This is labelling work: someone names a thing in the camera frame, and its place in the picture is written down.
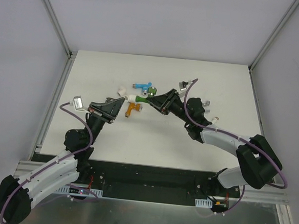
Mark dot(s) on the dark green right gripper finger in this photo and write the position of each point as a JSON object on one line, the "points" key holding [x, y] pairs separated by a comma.
{"points": [[157, 107], [161, 99]]}

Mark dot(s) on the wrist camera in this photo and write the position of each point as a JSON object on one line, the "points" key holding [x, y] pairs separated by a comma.
{"points": [[183, 85], [78, 104]]}

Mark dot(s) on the white cable duct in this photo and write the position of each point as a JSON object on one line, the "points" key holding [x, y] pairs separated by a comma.
{"points": [[79, 191], [203, 203]]}

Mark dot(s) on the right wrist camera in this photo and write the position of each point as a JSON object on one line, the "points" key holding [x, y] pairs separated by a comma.
{"points": [[183, 85]]}

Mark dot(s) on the second white elbow fitting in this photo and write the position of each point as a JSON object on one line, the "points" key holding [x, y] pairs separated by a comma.
{"points": [[122, 91]]}

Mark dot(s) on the aluminium frame post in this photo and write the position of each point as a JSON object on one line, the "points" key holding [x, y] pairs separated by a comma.
{"points": [[57, 28], [274, 34]]}

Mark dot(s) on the blue faucet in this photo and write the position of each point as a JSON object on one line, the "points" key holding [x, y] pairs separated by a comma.
{"points": [[144, 87]]}

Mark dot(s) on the aluminium frame post right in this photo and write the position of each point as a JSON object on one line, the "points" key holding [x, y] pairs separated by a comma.
{"points": [[274, 34]]}

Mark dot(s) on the chrome silver faucet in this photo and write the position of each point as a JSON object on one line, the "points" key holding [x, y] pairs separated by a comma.
{"points": [[206, 105]]}

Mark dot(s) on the white cable duct left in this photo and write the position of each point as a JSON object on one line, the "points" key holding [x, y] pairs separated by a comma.
{"points": [[79, 191]]}

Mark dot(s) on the aluminium frame post left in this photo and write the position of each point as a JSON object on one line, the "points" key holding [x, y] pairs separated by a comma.
{"points": [[57, 28]]}

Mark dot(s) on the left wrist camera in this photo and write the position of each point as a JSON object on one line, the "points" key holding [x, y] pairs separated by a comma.
{"points": [[78, 104]]}

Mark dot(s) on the yellow faucet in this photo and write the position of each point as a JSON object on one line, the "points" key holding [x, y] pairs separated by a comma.
{"points": [[133, 106]]}

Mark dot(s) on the white cable duct right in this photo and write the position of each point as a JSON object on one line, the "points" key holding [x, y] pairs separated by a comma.
{"points": [[203, 203]]}

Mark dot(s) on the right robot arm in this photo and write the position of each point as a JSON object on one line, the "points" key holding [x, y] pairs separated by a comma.
{"points": [[258, 164]]}

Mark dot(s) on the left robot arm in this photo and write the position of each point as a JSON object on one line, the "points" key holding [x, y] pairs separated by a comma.
{"points": [[20, 195]]}

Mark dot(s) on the white faucet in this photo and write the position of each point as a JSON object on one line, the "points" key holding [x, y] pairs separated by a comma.
{"points": [[215, 120]]}

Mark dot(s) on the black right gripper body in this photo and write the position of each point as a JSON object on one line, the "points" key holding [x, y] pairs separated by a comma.
{"points": [[167, 103]]}

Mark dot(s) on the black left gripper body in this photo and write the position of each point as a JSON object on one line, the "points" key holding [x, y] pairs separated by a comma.
{"points": [[101, 113]]}

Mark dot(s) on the green faucet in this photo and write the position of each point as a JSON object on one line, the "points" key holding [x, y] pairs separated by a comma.
{"points": [[145, 96]]}

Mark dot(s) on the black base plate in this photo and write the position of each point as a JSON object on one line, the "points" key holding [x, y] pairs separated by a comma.
{"points": [[154, 184]]}

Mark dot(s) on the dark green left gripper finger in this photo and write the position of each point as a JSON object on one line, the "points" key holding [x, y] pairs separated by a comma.
{"points": [[115, 106], [102, 106]]}

